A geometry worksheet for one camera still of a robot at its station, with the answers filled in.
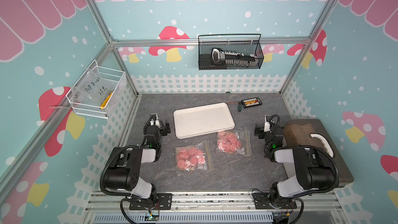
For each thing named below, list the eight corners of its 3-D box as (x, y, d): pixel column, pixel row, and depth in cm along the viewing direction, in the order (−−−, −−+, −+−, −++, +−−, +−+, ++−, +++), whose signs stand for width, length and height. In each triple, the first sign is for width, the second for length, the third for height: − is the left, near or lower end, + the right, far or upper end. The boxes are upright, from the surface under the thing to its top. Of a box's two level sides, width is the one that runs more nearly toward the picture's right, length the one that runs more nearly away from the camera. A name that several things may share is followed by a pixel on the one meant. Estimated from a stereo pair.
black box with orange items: (244, 108, 114) (245, 106, 112) (240, 102, 117) (241, 100, 116) (262, 105, 116) (263, 102, 114) (258, 98, 120) (258, 96, 118)
